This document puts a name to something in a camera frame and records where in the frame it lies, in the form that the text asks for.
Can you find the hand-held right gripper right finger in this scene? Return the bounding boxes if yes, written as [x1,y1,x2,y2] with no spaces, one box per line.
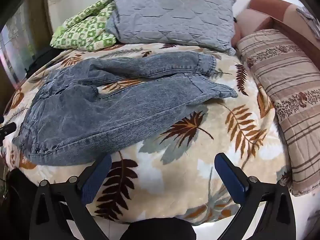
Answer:
[214,152,296,240]

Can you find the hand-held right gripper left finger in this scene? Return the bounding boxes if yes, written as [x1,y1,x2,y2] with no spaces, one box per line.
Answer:
[29,154,112,240]

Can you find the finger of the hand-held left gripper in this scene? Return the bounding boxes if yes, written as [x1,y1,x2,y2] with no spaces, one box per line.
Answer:
[0,124,16,147]

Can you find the grey-blue denim pants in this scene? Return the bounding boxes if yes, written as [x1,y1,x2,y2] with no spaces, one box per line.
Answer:
[12,51,238,167]

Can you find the leaf print fleece blanket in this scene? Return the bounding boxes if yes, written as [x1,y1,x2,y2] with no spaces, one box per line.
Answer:
[0,42,293,224]

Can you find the striped beige floral bolster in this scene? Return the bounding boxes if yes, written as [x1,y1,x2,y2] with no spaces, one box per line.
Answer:
[236,29,320,197]

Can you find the green patterned blanket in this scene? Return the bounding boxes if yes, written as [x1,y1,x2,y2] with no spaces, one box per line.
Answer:
[50,0,118,52]

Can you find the grey quilted pillow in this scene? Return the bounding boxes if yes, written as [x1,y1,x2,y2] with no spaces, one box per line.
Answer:
[104,0,237,56]

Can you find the grey floral cloth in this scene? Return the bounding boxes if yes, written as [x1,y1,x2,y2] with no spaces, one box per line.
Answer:
[296,6,320,30]

